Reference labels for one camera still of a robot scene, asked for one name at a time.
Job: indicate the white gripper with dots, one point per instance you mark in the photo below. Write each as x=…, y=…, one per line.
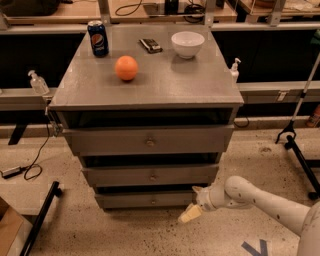
x=203, y=198

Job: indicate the grey bottom drawer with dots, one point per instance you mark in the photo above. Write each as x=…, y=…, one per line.
x=145, y=200

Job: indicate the grey drawer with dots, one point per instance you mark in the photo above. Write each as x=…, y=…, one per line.
x=148, y=140
x=150, y=175
x=145, y=200

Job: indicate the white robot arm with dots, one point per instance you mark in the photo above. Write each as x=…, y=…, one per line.
x=239, y=193

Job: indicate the grey middle drawer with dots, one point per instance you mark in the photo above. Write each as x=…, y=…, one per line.
x=150, y=175

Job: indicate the grey top drawer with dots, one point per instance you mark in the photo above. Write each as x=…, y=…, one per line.
x=148, y=140

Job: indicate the grey drawer cabinet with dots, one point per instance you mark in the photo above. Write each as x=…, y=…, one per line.
x=166, y=91

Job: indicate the black stand leg right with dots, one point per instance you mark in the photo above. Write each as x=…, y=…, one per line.
x=307, y=166

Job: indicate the black stand leg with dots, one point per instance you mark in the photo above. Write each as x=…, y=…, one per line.
x=54, y=191
x=307, y=166

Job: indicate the white pole with black fork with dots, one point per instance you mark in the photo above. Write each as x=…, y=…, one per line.
x=290, y=127

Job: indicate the white pump bottle right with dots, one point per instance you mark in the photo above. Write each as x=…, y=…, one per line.
x=234, y=69

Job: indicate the black stand leg left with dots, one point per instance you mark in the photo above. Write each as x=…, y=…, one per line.
x=54, y=191

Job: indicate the orange bottle at right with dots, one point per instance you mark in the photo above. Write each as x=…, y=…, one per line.
x=314, y=118

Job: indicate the orange fruit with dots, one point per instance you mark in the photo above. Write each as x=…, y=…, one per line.
x=126, y=68

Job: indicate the white bowl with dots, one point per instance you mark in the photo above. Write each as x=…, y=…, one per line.
x=187, y=44

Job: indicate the dark snack bar packet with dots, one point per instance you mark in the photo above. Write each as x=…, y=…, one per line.
x=151, y=45

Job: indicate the blue Pepsi can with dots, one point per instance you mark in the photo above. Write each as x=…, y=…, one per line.
x=98, y=38

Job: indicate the cardboard box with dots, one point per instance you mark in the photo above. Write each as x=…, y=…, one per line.
x=10, y=230

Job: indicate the clear sanitizer bottle left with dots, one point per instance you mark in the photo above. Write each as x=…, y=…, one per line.
x=38, y=83

